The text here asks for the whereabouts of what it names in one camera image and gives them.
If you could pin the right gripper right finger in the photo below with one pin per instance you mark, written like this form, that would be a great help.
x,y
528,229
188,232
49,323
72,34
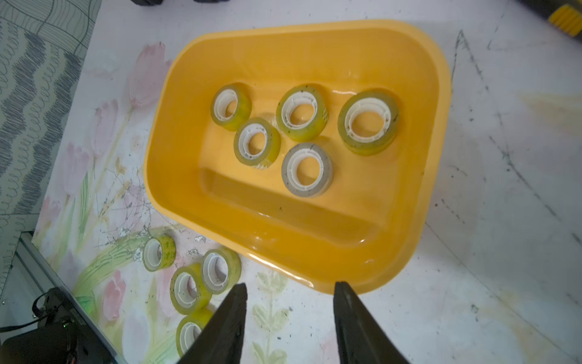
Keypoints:
x,y
359,338

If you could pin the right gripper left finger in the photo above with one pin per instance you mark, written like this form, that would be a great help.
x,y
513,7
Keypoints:
x,y
221,341

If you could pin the transparent tape roll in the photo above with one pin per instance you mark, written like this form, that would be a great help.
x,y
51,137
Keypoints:
x,y
243,136
190,328
221,270
230,107
187,290
159,253
379,102
302,95

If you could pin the clear grey tape roll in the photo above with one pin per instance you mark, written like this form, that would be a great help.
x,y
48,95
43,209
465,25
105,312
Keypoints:
x,y
290,167

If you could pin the yellow plastic storage box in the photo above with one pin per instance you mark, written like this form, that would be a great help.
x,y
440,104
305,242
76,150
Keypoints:
x,y
366,226

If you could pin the yellow black utility knife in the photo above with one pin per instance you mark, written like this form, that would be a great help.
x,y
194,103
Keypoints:
x,y
565,15

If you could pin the aluminium mounting rail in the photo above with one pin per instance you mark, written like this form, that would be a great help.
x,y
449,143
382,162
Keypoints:
x,y
45,278

